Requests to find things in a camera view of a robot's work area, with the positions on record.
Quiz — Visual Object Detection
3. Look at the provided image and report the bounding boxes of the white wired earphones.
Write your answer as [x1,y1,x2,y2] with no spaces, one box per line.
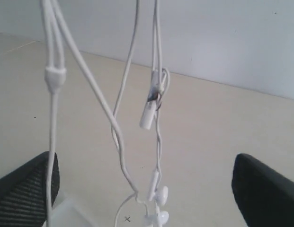
[40,0,170,227]

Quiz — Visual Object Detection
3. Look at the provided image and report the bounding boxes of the clear open plastic case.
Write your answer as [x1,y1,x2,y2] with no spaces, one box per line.
[51,191,95,227]

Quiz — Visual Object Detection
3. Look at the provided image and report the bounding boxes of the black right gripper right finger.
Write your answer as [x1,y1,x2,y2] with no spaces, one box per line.
[231,153,294,227]

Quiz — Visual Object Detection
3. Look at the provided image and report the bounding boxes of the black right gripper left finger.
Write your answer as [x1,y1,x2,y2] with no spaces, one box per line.
[0,151,49,227]

